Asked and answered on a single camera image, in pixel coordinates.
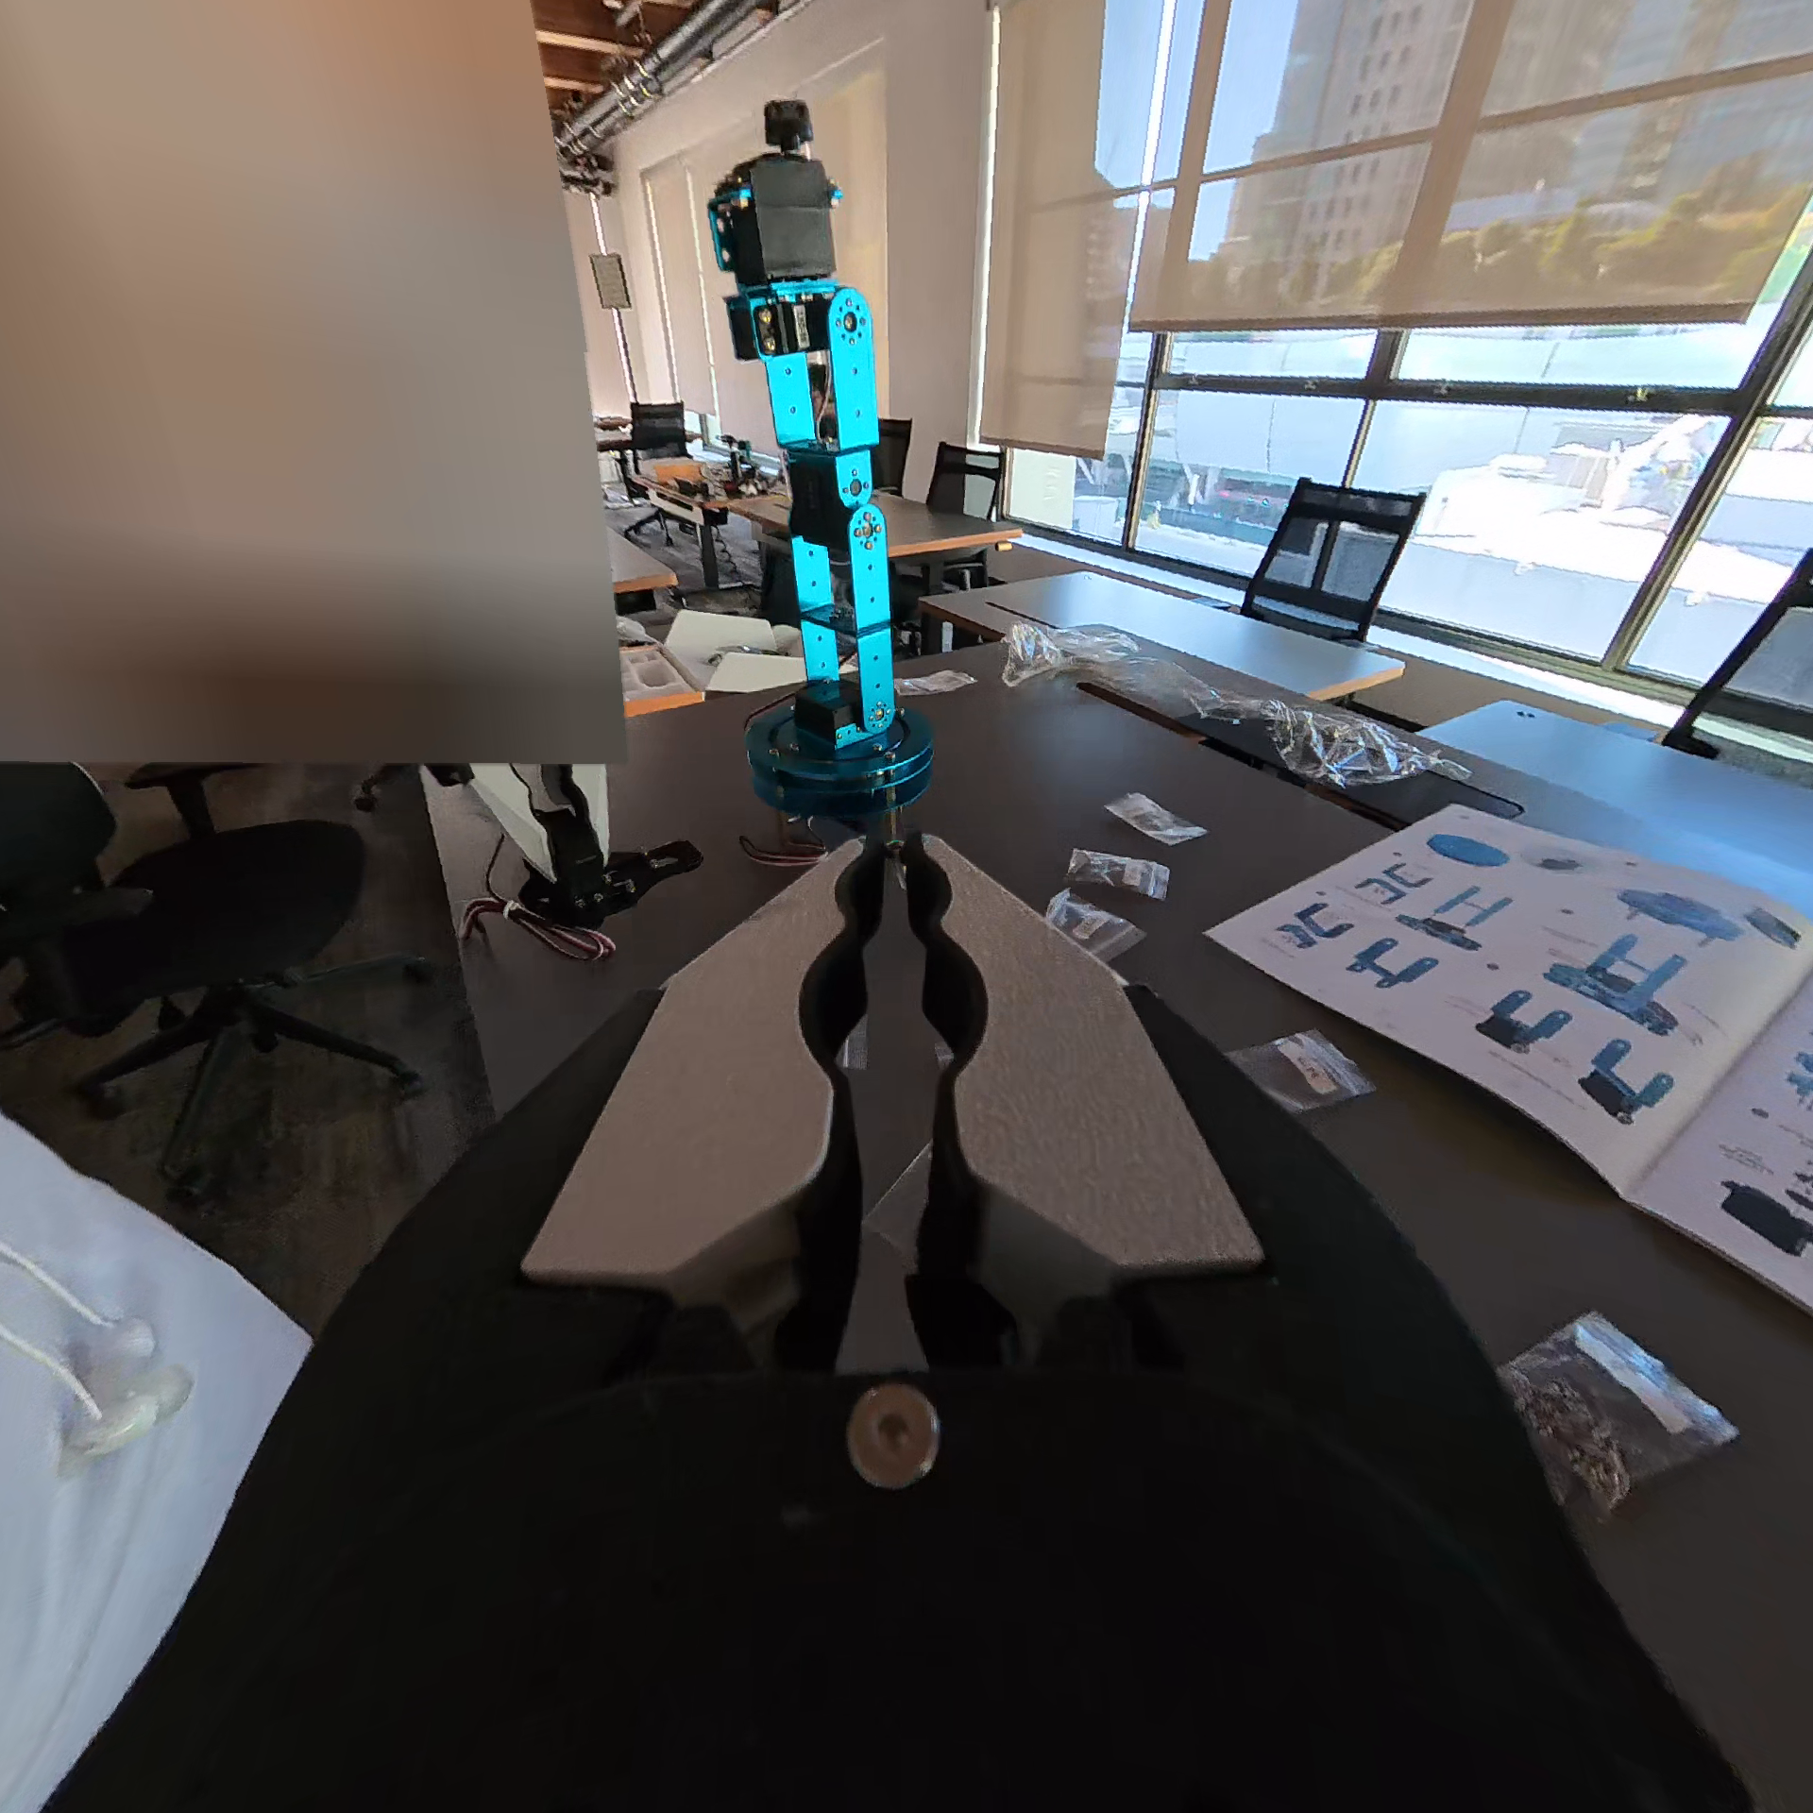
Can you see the small clear parts bag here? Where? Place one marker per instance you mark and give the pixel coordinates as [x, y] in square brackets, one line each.
[1155, 819]
[1093, 923]
[935, 682]
[1302, 1072]
[1121, 874]
[1601, 1403]

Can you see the grey desk with wooden edge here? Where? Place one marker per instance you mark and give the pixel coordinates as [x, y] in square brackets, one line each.
[935, 526]
[1135, 623]

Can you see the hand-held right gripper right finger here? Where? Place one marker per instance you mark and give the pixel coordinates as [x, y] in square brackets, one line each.
[1078, 1107]

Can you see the blue-grey desk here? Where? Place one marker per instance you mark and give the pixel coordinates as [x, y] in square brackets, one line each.
[1629, 780]

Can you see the black mesh side chair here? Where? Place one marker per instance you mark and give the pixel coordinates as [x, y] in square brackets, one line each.
[1331, 559]
[1749, 645]

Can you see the white cardboard box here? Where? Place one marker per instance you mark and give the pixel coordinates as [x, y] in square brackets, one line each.
[723, 638]

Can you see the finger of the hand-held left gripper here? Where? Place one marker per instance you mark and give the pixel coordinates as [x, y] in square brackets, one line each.
[510, 816]

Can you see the perforated wall panel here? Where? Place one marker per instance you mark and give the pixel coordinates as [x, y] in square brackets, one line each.
[608, 280]

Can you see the black mesh office chair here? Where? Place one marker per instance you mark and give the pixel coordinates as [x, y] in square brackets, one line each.
[655, 431]
[892, 452]
[966, 481]

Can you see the blue toy robot arm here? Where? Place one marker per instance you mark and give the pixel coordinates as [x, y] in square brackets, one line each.
[851, 410]

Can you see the black swivel office chair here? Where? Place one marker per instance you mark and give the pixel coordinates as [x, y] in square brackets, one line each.
[241, 887]

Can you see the crumpled clear plastic wrap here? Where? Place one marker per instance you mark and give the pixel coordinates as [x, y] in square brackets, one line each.
[1078, 655]

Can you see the black ceiling pipes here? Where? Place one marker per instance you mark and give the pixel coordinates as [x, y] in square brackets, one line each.
[608, 121]

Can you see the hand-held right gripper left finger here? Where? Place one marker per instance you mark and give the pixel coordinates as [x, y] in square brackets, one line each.
[709, 1107]

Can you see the beige roller blind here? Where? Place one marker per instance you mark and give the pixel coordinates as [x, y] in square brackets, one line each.
[1063, 283]
[1416, 213]

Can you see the long clear plastic wrap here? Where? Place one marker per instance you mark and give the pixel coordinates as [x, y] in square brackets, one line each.
[1344, 743]

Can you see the assembly instruction booklet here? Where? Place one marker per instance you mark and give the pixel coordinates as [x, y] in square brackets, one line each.
[1486, 993]

